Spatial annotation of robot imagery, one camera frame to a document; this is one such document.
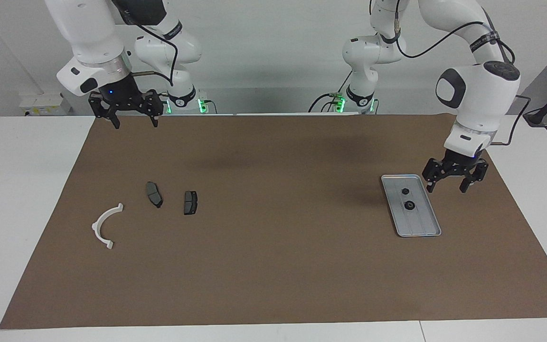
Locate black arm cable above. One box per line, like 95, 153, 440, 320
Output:
392, 0, 531, 146
112, 0, 180, 87

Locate dark rectangular brake pad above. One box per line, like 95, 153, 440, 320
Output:
183, 190, 199, 216

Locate silver metal tray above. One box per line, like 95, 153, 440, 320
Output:
381, 174, 442, 238

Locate dark curved brake pad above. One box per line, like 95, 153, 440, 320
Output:
146, 181, 163, 209

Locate white curved plastic bracket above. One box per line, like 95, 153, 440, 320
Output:
92, 203, 124, 250

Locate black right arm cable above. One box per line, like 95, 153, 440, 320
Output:
112, 0, 180, 87

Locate black left base cable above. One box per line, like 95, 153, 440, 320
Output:
308, 71, 353, 113

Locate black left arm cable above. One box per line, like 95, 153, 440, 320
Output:
392, 0, 531, 146

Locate brown table mat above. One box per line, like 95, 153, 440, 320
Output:
0, 114, 547, 330

